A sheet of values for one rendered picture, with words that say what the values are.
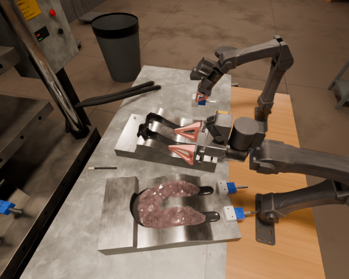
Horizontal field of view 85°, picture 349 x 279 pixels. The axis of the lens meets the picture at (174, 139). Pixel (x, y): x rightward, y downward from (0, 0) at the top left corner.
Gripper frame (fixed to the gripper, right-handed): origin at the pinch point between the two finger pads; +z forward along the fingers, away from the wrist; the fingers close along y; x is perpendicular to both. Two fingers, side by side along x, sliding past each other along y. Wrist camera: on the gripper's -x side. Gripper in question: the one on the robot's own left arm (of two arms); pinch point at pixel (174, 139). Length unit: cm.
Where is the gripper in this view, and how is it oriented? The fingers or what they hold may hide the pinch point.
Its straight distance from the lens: 54.3
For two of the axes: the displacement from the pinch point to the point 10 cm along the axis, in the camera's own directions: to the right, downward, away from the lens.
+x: 0.4, 6.4, 7.7
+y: -2.5, 7.5, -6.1
